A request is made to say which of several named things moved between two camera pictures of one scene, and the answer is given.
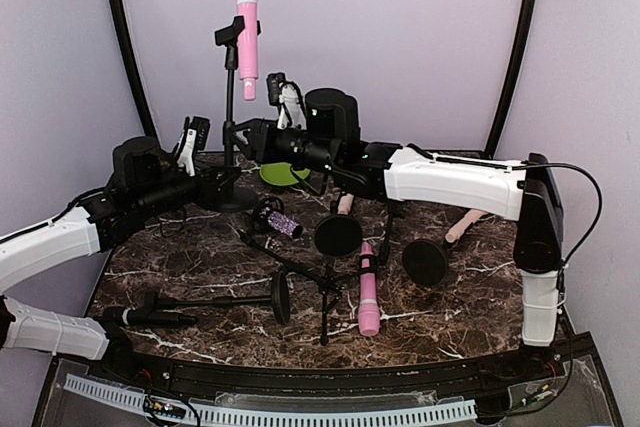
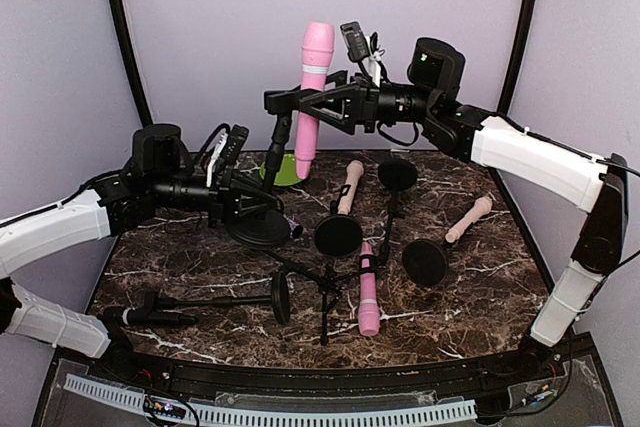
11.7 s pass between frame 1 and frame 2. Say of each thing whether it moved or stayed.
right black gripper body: moved
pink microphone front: stayed
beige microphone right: stayed
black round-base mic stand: moved
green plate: stayed
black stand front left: stayed
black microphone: stayed
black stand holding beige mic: stayed
